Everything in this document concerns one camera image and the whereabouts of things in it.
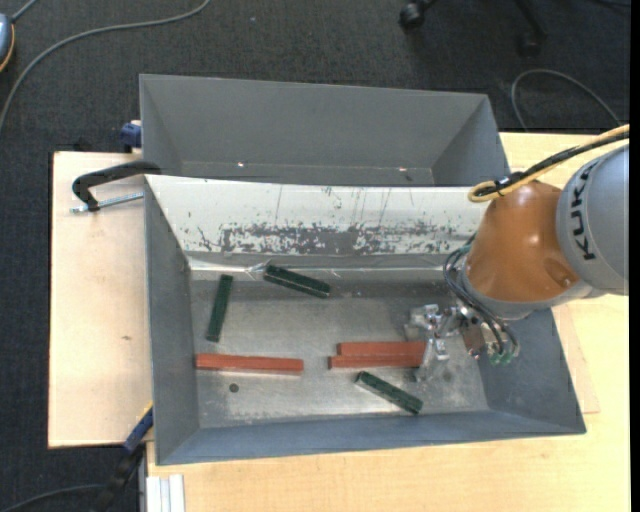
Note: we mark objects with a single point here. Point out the red-brown flat block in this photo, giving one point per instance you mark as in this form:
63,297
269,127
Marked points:
381,348
249,363
375,362

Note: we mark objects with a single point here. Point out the dark green flat block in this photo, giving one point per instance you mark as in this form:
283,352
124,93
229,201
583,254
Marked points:
297,281
389,392
220,307

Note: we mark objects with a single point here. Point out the grey metal bin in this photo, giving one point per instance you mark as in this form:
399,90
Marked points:
320,130

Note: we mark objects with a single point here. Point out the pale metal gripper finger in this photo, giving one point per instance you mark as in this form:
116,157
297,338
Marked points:
425,319
436,357

